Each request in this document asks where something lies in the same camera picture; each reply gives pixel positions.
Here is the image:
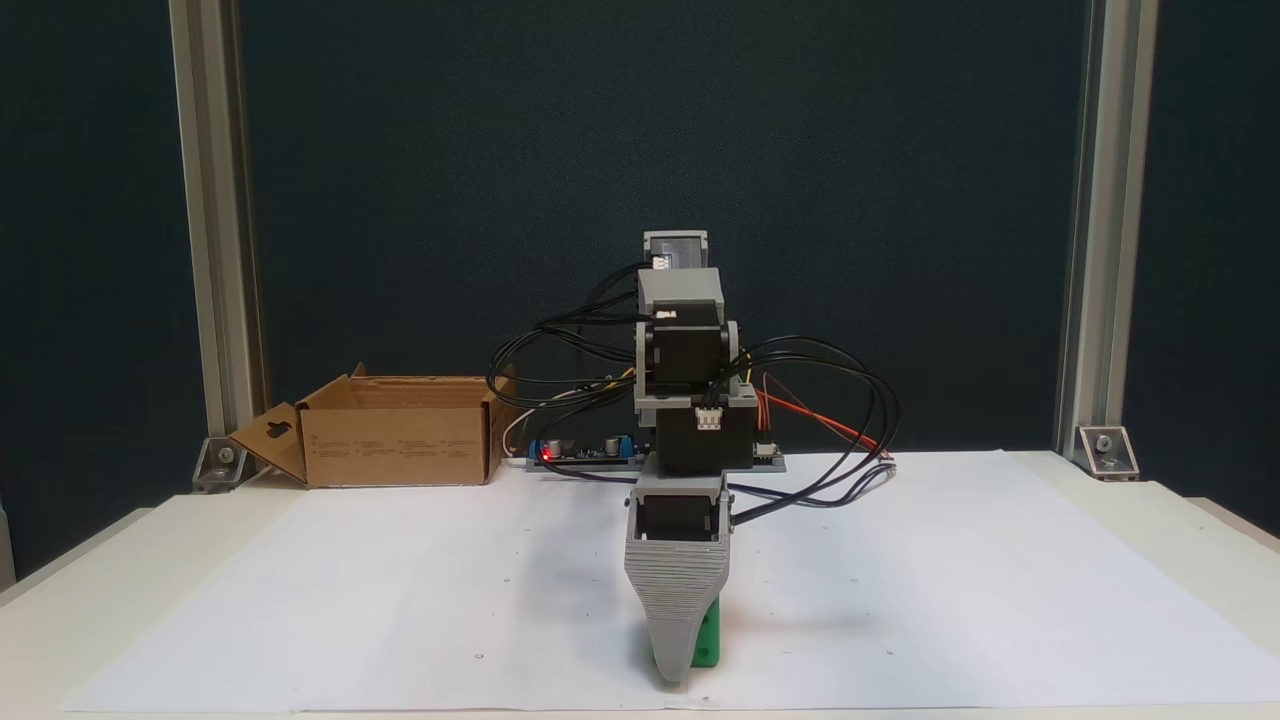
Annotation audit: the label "brown cardboard box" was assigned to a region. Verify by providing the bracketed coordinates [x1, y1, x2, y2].
[228, 363, 518, 490]

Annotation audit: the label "grey corner bracket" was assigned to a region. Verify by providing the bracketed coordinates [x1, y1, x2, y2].
[1075, 425, 1141, 482]
[192, 435, 249, 493]

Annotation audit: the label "black servo cable loops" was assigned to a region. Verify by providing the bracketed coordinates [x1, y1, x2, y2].
[724, 334, 902, 528]
[486, 264, 643, 441]

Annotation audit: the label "circuit board on grey holder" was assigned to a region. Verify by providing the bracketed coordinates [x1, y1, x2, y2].
[527, 430, 787, 474]

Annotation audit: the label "white cable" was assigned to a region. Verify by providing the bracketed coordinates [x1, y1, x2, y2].
[502, 395, 571, 463]

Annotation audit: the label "red and orange wires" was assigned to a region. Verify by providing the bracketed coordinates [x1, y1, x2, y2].
[757, 375, 893, 461]

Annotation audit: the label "green die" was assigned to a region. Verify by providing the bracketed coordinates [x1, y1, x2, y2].
[649, 594, 722, 669]

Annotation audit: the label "aluminium profile post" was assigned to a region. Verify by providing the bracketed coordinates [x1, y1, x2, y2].
[168, 0, 269, 441]
[1053, 0, 1161, 461]

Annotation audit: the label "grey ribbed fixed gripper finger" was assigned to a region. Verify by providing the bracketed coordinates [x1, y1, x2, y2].
[624, 540, 732, 687]

